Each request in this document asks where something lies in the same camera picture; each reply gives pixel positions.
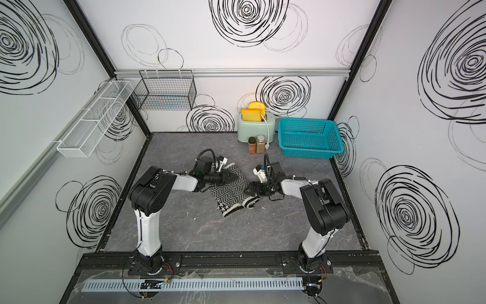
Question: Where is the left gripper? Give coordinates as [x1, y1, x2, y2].
[203, 169, 237, 186]

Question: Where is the black white knitted scarf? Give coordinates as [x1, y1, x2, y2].
[211, 163, 260, 217]

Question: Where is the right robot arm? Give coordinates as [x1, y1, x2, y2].
[244, 153, 351, 273]

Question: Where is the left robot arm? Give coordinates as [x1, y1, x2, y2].
[129, 149, 238, 276]

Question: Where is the teal plastic basket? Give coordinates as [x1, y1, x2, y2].
[277, 118, 344, 159]

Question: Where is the silver lid spice jar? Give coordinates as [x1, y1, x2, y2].
[256, 135, 267, 154]

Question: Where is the dark lid spice jar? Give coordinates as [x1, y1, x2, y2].
[248, 137, 256, 154]

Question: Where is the mint green toaster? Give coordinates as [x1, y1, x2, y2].
[237, 113, 277, 143]

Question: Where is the front yellow toast slice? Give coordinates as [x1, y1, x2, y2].
[240, 108, 262, 122]

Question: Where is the yellow toast slice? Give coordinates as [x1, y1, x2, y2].
[248, 101, 267, 116]
[240, 108, 262, 122]

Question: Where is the rear yellow toast slice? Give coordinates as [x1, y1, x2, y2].
[248, 101, 267, 116]

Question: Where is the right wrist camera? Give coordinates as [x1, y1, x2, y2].
[253, 165, 268, 184]

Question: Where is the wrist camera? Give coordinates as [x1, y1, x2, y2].
[253, 165, 268, 184]
[216, 155, 228, 172]

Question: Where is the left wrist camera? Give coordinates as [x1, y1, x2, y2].
[216, 155, 228, 172]

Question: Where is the white toaster cable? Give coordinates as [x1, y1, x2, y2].
[261, 115, 272, 149]

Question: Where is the black wire wall basket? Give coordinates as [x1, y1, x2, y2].
[132, 70, 197, 111]

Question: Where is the grey slotted cable duct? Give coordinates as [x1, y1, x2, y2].
[81, 277, 304, 293]

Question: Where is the white wire wall shelf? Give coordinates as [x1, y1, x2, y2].
[56, 81, 133, 158]

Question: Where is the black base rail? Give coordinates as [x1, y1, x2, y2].
[75, 250, 383, 276]

